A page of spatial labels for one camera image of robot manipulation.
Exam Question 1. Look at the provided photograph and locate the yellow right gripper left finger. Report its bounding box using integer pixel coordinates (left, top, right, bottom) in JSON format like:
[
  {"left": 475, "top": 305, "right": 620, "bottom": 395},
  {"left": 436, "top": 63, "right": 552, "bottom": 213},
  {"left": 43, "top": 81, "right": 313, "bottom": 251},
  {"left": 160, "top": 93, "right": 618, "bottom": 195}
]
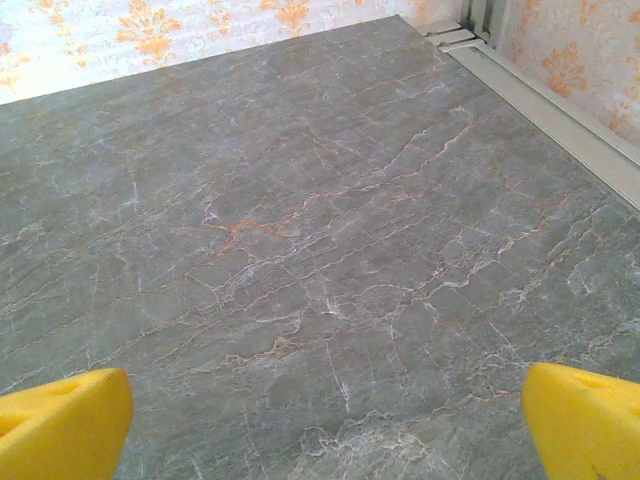
[{"left": 0, "top": 368, "right": 135, "bottom": 480}]

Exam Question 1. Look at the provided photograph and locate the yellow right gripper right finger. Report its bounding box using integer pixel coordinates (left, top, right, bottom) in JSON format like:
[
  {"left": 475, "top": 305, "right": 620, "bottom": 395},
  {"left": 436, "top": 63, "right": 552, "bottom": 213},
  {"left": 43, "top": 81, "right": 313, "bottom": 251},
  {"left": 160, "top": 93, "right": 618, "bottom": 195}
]
[{"left": 520, "top": 362, "right": 640, "bottom": 480}]

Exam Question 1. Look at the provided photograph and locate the long aluminium side rail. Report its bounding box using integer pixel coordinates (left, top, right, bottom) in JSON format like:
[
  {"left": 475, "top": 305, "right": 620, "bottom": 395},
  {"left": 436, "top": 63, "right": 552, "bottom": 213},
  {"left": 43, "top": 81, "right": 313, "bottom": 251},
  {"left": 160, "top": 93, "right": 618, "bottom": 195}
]
[{"left": 417, "top": 22, "right": 640, "bottom": 214}]

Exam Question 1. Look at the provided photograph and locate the aluminium frame post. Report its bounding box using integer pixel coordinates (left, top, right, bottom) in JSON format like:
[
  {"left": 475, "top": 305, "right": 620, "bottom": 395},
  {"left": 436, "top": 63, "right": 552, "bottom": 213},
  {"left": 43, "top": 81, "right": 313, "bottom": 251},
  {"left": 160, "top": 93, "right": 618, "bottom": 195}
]
[{"left": 457, "top": 0, "right": 504, "bottom": 49}]

